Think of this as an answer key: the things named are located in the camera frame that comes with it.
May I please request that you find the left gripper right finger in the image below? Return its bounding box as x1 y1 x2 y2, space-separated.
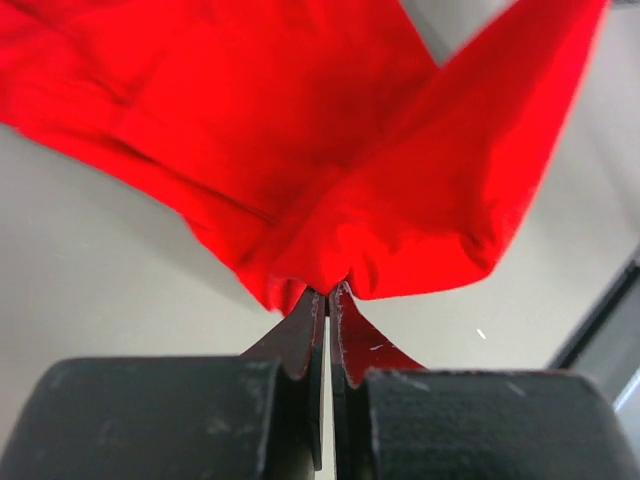
327 282 425 479

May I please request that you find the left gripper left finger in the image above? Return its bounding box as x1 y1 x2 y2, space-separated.
241 289 326 473

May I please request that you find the red t shirt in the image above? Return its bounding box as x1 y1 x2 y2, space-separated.
1 1 609 313

